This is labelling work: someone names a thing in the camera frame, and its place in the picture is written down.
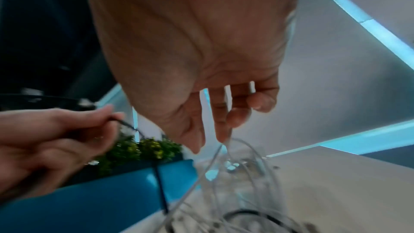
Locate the white box with drawers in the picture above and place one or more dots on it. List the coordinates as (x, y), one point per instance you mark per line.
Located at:
(239, 163)

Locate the person's right hand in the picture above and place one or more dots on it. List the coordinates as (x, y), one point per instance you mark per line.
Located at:
(194, 35)

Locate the white table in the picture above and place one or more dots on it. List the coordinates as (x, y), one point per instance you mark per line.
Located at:
(339, 188)

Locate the person's left hand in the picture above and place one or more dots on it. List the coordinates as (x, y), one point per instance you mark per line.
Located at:
(48, 137)

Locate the cyan ceiling light strip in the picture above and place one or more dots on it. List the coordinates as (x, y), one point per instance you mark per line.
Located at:
(381, 35)

